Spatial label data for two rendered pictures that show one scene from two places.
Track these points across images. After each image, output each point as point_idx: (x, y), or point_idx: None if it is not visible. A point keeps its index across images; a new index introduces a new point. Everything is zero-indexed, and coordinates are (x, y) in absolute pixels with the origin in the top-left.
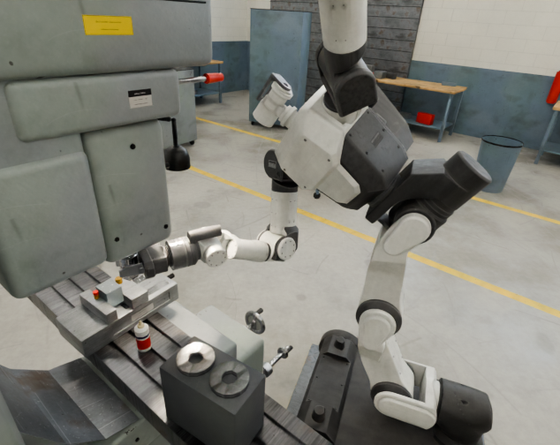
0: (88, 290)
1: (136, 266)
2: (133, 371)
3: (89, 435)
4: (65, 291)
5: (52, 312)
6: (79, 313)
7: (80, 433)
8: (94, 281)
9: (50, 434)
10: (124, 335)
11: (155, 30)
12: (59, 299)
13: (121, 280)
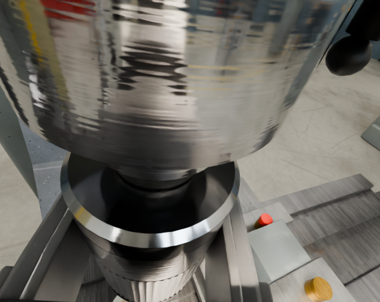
0: (289, 218)
1: (35, 233)
2: (89, 277)
3: (50, 199)
4: (329, 217)
5: (283, 195)
6: (244, 205)
7: (54, 189)
8: (367, 268)
9: (41, 144)
10: (190, 284)
11: None
12: (309, 207)
13: (315, 296)
